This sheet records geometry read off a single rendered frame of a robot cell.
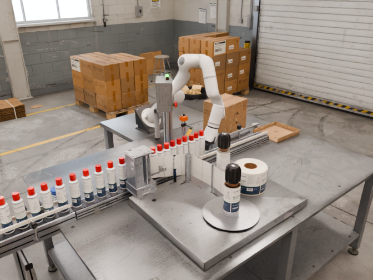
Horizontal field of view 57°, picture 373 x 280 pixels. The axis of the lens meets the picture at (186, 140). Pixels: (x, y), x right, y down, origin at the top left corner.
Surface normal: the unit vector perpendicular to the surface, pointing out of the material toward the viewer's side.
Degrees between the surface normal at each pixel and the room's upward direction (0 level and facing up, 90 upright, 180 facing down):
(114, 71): 90
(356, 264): 0
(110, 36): 90
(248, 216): 0
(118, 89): 90
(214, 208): 0
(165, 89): 90
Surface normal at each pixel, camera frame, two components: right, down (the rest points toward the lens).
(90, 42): 0.67, 0.30
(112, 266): 0.00, -0.91
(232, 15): -0.74, 0.29
